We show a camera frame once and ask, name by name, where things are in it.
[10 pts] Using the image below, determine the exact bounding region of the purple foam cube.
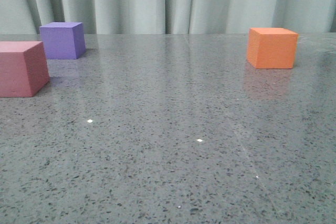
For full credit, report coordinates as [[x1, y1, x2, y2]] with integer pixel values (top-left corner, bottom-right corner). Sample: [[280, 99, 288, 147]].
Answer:
[[39, 22, 86, 59]]

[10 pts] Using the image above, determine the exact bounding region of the orange foam cube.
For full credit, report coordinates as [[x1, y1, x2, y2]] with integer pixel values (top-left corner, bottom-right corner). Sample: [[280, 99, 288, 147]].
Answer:
[[247, 27, 299, 69]]

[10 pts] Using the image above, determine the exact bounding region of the pink foam cube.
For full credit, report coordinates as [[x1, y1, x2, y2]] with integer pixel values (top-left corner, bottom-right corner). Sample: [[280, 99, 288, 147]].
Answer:
[[1, 41, 50, 98]]

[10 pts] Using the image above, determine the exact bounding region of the pale green curtain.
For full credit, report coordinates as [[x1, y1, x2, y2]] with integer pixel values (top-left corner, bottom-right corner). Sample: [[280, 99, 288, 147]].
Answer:
[[1, 0, 335, 34]]

